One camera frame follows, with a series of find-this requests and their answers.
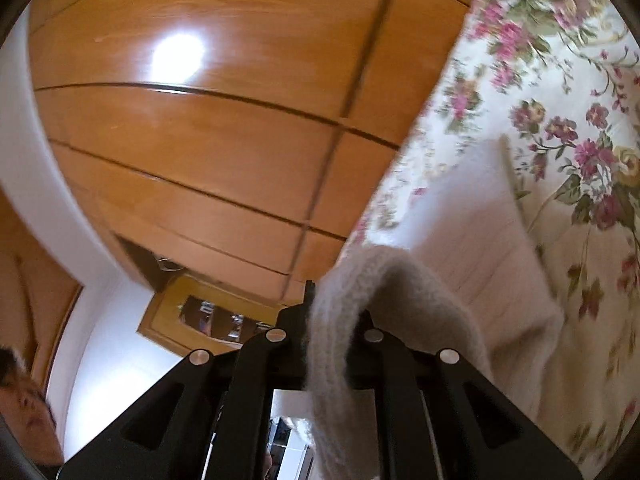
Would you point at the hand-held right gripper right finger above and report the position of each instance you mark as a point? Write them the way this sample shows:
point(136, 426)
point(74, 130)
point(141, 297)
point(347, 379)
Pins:
point(400, 362)

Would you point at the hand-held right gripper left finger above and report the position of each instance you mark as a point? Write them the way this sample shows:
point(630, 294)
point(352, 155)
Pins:
point(257, 362)

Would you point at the white knitted sweater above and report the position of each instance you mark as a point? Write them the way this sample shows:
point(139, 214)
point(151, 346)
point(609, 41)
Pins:
point(465, 280)

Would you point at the wooden wardrobe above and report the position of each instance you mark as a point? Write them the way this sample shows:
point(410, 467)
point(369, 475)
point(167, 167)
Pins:
point(210, 150)

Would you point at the person's head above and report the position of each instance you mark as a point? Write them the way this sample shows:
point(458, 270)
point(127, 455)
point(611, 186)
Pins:
point(27, 400)

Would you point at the wooden door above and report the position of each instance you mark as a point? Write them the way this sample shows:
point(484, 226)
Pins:
point(30, 290)

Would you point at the floral bedspread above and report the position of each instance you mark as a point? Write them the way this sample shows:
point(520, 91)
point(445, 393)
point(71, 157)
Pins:
point(570, 110)

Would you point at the wooden wall shelf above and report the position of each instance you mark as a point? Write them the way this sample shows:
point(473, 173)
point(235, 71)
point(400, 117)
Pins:
point(210, 317)

